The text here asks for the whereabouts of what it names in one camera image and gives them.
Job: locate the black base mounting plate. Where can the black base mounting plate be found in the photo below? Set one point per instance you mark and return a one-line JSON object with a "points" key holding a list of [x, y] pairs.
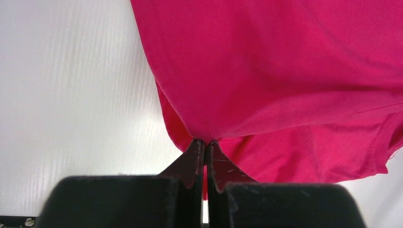
{"points": [[17, 222]]}

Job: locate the magenta t shirt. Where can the magenta t shirt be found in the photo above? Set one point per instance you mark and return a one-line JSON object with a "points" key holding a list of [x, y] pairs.
{"points": [[293, 90]]}

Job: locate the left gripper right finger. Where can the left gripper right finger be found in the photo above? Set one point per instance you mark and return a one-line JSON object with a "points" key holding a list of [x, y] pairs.
{"points": [[237, 201]]}

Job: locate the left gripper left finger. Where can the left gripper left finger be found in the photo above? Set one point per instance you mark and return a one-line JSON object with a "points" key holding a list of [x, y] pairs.
{"points": [[171, 199]]}

